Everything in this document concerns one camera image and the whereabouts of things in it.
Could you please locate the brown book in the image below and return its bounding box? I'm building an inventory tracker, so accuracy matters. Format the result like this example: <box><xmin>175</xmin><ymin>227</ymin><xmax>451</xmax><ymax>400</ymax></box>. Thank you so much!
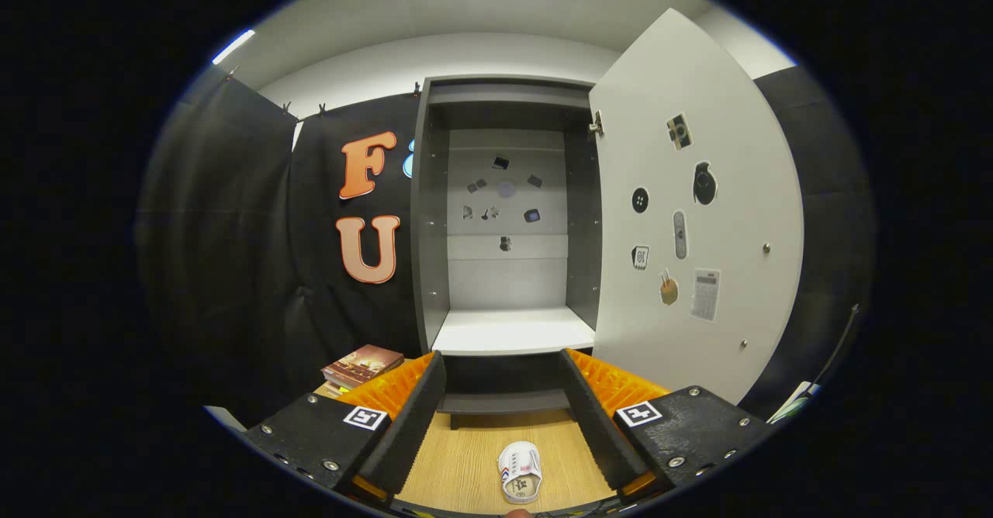
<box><xmin>320</xmin><ymin>344</ymin><xmax>405</xmax><ymax>399</ymax></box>

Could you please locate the narrow ceiling light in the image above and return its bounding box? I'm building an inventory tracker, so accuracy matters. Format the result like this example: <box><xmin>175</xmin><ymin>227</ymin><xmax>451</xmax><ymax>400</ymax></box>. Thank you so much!
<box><xmin>211</xmin><ymin>29</ymin><xmax>256</xmax><ymax>66</ymax></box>

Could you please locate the black backdrop cloth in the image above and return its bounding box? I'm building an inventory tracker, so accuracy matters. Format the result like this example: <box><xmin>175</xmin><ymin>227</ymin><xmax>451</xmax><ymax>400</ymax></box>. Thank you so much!
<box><xmin>136</xmin><ymin>64</ymin><xmax>877</xmax><ymax>426</ymax></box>

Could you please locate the white shoe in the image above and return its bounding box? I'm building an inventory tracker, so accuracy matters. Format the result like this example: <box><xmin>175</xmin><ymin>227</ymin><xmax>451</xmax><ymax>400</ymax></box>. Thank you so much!
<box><xmin>497</xmin><ymin>440</ymin><xmax>543</xmax><ymax>505</ymax></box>

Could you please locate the grey shoe cabinet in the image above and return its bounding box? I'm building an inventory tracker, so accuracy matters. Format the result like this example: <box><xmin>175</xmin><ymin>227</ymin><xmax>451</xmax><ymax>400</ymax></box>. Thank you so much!
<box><xmin>410</xmin><ymin>74</ymin><xmax>606</xmax><ymax>430</ymax></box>

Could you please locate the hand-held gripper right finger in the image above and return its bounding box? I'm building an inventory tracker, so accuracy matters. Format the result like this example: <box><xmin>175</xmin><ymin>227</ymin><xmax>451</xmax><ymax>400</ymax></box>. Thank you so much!
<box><xmin>560</xmin><ymin>347</ymin><xmax>773</xmax><ymax>503</ymax></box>

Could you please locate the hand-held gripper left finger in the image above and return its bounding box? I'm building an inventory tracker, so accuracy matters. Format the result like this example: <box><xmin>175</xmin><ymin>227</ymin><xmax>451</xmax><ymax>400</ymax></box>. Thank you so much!
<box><xmin>244</xmin><ymin>350</ymin><xmax>448</xmax><ymax>503</ymax></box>

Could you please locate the row of black cloth clips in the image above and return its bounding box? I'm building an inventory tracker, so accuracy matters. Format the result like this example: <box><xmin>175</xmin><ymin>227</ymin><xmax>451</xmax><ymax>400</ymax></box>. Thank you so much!
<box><xmin>227</xmin><ymin>66</ymin><xmax>422</xmax><ymax>116</ymax></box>

